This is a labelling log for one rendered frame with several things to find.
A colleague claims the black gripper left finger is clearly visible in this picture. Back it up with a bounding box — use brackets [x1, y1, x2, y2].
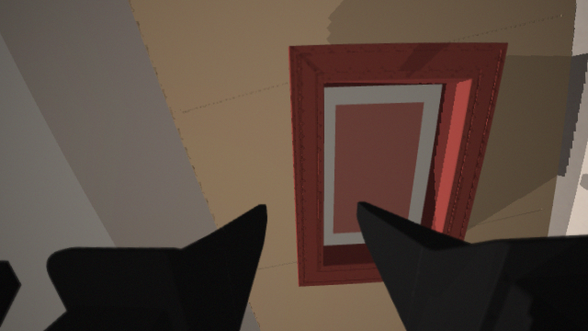
[47, 204, 267, 331]

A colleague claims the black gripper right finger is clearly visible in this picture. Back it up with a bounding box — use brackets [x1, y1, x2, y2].
[357, 201, 588, 331]

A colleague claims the red picture frame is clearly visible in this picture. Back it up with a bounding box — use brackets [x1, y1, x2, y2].
[288, 42, 508, 287]

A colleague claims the tan wall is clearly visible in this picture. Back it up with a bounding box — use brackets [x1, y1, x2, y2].
[128, 0, 576, 331]

